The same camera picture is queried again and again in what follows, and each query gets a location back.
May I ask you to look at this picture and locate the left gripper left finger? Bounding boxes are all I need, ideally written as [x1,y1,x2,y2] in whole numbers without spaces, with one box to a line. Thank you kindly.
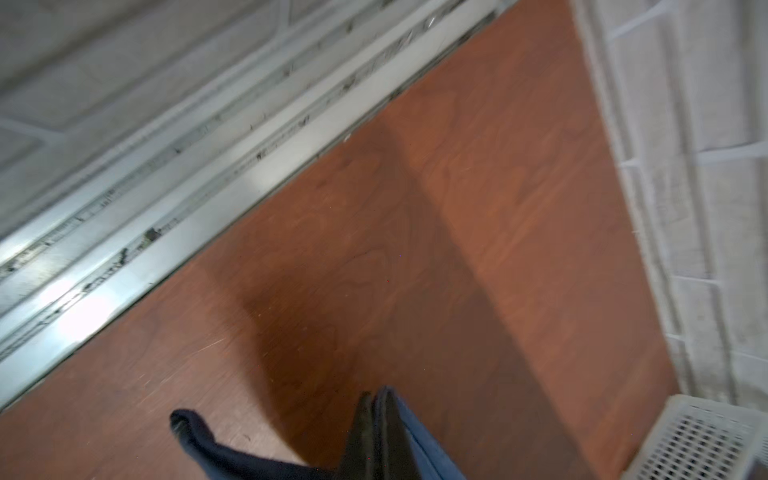
[335,392,375,480]

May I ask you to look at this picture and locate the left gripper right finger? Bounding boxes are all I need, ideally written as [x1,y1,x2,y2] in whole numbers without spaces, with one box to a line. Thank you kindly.
[374,388,422,480]

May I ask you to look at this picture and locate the white plastic laundry basket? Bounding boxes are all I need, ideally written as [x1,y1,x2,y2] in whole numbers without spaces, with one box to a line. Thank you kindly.
[622,395,767,479]

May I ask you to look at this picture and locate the aluminium mounting rail frame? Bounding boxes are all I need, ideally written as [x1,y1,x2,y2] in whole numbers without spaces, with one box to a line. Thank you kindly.
[1,1,507,406]

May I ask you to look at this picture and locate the blue denim jeans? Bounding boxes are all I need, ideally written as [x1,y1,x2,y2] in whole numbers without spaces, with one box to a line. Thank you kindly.
[169,386,469,480]

